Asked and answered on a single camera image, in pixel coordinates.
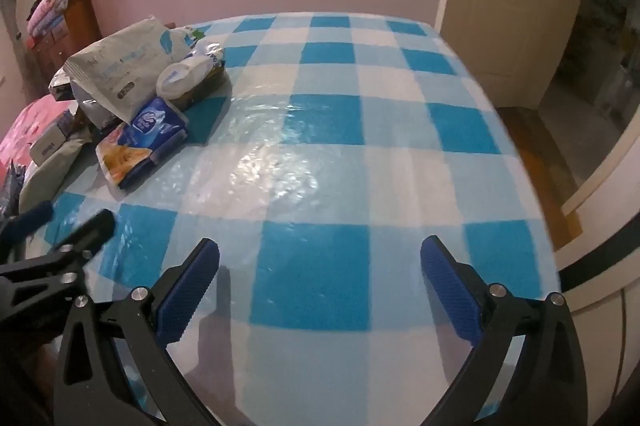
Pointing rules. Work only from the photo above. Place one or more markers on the pile of folded clothes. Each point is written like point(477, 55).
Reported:
point(50, 13)

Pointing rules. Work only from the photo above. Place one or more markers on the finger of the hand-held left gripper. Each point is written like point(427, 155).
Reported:
point(95, 226)
point(35, 213)

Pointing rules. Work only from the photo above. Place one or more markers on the green white packet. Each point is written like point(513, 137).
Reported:
point(192, 37)

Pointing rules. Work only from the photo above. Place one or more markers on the orange printed packet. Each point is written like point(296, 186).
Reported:
point(117, 158)

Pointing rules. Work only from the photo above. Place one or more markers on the blue tissue pack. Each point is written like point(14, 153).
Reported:
point(155, 121)

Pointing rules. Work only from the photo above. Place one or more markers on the brown wooden cabinet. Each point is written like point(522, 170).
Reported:
point(75, 28)

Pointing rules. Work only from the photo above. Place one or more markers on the white door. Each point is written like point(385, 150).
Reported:
point(500, 31)

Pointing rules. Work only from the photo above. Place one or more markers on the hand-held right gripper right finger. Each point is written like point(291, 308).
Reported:
point(450, 286)

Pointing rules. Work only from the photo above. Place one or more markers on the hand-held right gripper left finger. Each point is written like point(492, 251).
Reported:
point(192, 286)

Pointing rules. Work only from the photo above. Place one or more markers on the beige plastic bag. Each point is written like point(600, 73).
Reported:
point(55, 173)

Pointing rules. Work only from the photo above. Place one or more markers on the pink heart print blanket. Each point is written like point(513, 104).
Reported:
point(20, 126)

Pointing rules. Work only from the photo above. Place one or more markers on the white blue plastic wrapper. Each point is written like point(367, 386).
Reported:
point(207, 51)

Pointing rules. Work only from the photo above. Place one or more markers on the dark patterned cloth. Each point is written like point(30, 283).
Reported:
point(10, 191)

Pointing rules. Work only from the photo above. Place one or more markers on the small white box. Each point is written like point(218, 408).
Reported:
point(47, 146)

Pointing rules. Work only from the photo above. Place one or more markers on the blue checkered tablecloth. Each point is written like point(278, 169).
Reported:
point(325, 131)

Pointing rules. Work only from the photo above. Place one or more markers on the brown box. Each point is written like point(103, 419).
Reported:
point(210, 87)

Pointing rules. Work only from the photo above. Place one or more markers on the silver foil bag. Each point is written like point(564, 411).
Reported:
point(62, 83)

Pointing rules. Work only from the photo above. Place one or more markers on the white round wipes pack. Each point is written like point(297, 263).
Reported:
point(182, 76)

